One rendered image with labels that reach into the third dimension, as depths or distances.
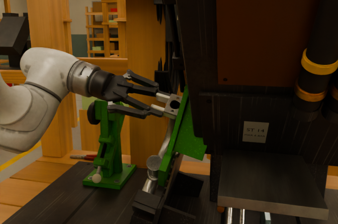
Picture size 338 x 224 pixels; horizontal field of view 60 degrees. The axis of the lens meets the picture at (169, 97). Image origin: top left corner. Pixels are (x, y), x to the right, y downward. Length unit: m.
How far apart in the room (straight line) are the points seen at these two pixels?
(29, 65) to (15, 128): 0.18
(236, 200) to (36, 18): 0.97
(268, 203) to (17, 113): 0.55
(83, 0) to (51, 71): 10.99
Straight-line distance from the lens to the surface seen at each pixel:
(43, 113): 0.78
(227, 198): 0.49
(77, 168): 1.13
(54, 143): 1.28
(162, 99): 0.76
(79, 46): 11.86
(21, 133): 0.77
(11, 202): 1.05
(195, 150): 0.67
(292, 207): 0.50
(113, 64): 1.17
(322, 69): 0.42
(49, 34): 1.19
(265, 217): 0.62
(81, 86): 0.78
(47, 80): 0.80
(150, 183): 0.78
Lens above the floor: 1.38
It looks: 13 degrees down
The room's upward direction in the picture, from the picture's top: straight up
